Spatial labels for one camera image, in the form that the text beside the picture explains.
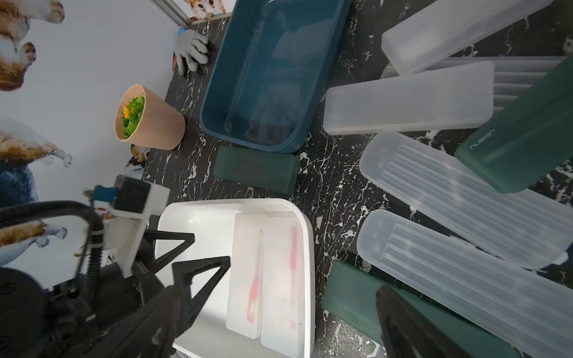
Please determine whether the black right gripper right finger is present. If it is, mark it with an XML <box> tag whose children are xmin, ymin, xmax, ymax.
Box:
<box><xmin>376</xmin><ymin>286</ymin><xmax>471</xmax><ymax>357</ymax></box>

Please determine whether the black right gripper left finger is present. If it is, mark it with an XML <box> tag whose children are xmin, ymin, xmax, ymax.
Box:
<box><xmin>85</xmin><ymin>286</ymin><xmax>181</xmax><ymax>357</ymax></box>

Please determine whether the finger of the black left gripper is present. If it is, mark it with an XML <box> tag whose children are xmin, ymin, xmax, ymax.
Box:
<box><xmin>142</xmin><ymin>229</ymin><xmax>195</xmax><ymax>273</ymax></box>
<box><xmin>172</xmin><ymin>256</ymin><xmax>232</xmax><ymax>332</ymax></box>

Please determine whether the clear pencil case pink pen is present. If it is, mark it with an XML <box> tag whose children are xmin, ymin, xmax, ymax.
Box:
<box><xmin>225</xmin><ymin>213</ymin><xmax>267</xmax><ymax>340</ymax></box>

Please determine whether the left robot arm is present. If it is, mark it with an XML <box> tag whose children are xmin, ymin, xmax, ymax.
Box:
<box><xmin>1</xmin><ymin>201</ymin><xmax>231</xmax><ymax>357</ymax></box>

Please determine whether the white plastic storage box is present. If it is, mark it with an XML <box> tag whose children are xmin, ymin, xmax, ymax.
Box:
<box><xmin>154</xmin><ymin>198</ymin><xmax>316</xmax><ymax>358</ymax></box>

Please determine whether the dark green pencil case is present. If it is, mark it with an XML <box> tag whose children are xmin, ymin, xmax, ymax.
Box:
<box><xmin>213</xmin><ymin>146</ymin><xmax>300</xmax><ymax>196</ymax></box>

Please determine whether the teal plastic storage box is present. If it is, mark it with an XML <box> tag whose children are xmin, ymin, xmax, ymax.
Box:
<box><xmin>200</xmin><ymin>1</ymin><xmax>351</xmax><ymax>154</ymax></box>

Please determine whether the dark green case middle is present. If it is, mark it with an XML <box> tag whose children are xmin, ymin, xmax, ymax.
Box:
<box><xmin>322</xmin><ymin>261</ymin><xmax>520</xmax><ymax>357</ymax></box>

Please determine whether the beige pot with green plant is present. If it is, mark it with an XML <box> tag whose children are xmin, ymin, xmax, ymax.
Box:
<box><xmin>115</xmin><ymin>84</ymin><xmax>186</xmax><ymax>150</ymax></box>

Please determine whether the grey work glove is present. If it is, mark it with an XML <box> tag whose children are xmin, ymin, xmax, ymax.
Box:
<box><xmin>174</xmin><ymin>28</ymin><xmax>209</xmax><ymax>76</ymax></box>

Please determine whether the dark green case upright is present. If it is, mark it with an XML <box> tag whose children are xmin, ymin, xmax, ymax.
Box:
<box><xmin>455</xmin><ymin>58</ymin><xmax>572</xmax><ymax>194</ymax></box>

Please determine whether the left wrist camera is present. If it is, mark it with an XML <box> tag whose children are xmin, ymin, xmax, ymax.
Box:
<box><xmin>84</xmin><ymin>175</ymin><xmax>171</xmax><ymax>278</ymax></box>

